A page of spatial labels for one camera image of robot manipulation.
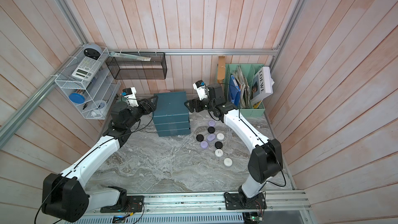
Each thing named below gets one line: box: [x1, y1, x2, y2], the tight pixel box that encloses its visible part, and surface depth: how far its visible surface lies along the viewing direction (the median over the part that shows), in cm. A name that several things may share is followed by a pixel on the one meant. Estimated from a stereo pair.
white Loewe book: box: [250, 66, 275, 104], surface depth 92 cm
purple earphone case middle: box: [206, 133, 216, 142], surface depth 97 cm
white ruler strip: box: [109, 51, 152, 62], surface depth 93 cm
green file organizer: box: [223, 63, 266, 118], surface depth 103 cm
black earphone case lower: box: [214, 141, 223, 149], surface depth 95 cm
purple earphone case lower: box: [200, 140, 209, 149], surface depth 94 cm
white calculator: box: [71, 56, 102, 81], surface depth 79 cm
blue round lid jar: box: [68, 92, 86, 105], surface depth 79 cm
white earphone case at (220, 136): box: [216, 132, 225, 140], surface depth 97 cm
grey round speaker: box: [83, 43, 103, 61], surface depth 83 cm
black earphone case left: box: [195, 133, 205, 142], surface depth 97 cm
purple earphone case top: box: [207, 119, 216, 128], surface depth 105 cm
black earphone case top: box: [207, 126, 216, 134], surface depth 102 cm
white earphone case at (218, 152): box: [214, 148, 224, 158], surface depth 90 cm
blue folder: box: [229, 74, 241, 108], surface depth 97 cm
